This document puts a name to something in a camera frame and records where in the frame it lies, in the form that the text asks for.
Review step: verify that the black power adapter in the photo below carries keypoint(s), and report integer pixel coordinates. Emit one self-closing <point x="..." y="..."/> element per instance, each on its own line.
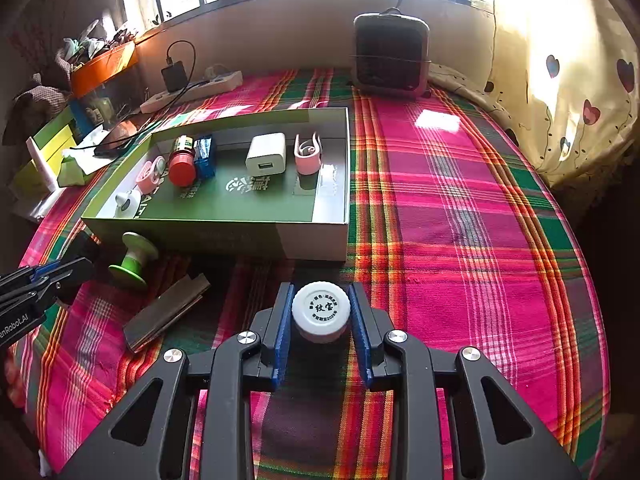
<point x="174" y="77"/>

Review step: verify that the red cap bottle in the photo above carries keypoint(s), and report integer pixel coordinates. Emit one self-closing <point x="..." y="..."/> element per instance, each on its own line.
<point x="181" y="168"/>

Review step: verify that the blue transparent box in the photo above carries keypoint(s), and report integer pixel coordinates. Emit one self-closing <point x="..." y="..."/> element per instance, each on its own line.
<point x="205" y="157"/>

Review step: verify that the green white spool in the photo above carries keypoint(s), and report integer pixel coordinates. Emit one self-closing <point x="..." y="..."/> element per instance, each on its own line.
<point x="139" y="252"/>

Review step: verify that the white usb charger cube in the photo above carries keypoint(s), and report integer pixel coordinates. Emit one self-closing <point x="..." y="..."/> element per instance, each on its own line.
<point x="266" y="155"/>

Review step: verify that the white round jar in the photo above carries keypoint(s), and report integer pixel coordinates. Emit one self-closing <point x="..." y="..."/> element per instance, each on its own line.
<point x="321" y="311"/>

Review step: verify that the black smartphone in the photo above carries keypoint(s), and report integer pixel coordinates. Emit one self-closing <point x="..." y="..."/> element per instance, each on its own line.
<point x="119" y="140"/>

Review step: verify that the green cardboard box tray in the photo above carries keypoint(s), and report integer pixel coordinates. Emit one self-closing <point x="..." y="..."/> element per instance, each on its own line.
<point x="277" y="216"/>

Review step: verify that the green cloth pouch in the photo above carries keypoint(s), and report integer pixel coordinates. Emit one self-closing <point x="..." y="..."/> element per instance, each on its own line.
<point x="71" y="174"/>

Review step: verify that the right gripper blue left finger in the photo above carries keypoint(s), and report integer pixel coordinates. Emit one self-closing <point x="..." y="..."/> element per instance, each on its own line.
<point x="277" y="338"/>

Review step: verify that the pink clip holder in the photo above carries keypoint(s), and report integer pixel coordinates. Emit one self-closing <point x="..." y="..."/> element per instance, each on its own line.
<point x="150" y="176"/>
<point x="308" y="155"/>

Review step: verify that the orange storage bin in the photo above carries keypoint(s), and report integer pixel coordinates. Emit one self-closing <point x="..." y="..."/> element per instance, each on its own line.
<point x="103" y="68"/>

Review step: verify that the yellow green box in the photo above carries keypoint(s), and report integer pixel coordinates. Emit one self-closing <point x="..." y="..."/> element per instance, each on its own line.
<point x="52" y="139"/>

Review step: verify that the heart pattern curtain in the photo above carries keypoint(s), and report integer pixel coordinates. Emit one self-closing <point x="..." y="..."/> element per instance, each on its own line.
<point x="563" y="75"/>

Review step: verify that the clear silver lighter case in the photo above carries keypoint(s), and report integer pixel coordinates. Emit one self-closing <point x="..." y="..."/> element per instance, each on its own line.
<point x="163" y="311"/>

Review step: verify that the small grey desk fan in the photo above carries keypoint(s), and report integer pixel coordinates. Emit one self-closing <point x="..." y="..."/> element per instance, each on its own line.
<point x="391" y="54"/>

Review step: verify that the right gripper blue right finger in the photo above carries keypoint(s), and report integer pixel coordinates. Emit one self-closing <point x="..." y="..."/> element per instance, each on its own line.
<point x="369" y="343"/>

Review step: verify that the white power strip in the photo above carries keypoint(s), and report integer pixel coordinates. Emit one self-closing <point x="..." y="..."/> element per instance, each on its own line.
<point x="201" y="90"/>

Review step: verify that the plaid tablecloth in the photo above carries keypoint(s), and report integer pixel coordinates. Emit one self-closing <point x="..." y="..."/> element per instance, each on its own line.
<point x="451" y="232"/>

